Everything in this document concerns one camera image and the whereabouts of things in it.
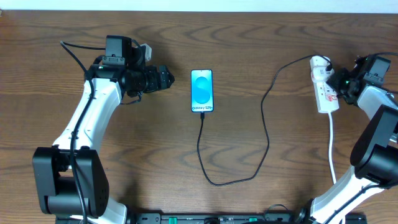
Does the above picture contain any black USB charging cable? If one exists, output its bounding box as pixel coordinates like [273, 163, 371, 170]
[196, 54, 333, 187]

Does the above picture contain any blue Galaxy smartphone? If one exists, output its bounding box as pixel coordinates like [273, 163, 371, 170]
[191, 69, 214, 113]

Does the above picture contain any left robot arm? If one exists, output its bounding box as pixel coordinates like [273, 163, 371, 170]
[32, 35, 175, 223]

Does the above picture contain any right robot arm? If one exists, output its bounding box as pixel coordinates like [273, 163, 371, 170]
[296, 52, 397, 223]

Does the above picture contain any white USB charger plug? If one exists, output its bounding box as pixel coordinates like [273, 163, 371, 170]
[310, 56, 335, 82]

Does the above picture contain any white power strip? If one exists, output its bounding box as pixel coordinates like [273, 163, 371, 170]
[311, 67, 339, 114]

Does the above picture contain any black left camera cable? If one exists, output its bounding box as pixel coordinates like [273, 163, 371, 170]
[59, 40, 144, 224]

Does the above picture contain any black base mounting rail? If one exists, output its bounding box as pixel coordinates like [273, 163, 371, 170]
[48, 203, 368, 224]

